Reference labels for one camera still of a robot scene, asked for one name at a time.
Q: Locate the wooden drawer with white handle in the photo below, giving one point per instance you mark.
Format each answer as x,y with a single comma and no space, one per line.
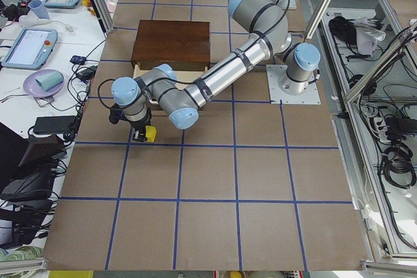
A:
182,77

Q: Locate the black power adapter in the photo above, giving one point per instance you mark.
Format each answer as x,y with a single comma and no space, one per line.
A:
53,124

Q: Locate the yellow block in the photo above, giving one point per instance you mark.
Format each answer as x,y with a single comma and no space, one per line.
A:
150,133

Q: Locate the dark wooden drawer box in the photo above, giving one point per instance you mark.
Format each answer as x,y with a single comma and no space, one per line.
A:
184,45

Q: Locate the purple plate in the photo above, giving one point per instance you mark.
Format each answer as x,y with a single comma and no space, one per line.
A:
31,87

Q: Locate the near blue teach pendant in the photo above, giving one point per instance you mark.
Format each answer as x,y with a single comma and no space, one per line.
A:
31,49

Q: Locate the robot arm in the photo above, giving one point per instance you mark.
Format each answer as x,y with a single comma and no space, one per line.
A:
267,26

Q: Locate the blue plastic cup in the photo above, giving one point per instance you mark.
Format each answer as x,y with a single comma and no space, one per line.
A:
39,9

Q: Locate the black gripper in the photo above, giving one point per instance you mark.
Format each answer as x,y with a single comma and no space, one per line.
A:
141,126

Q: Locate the teal cup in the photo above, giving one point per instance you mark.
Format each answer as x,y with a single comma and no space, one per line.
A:
49,80

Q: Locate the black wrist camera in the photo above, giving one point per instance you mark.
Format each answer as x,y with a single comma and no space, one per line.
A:
115,113

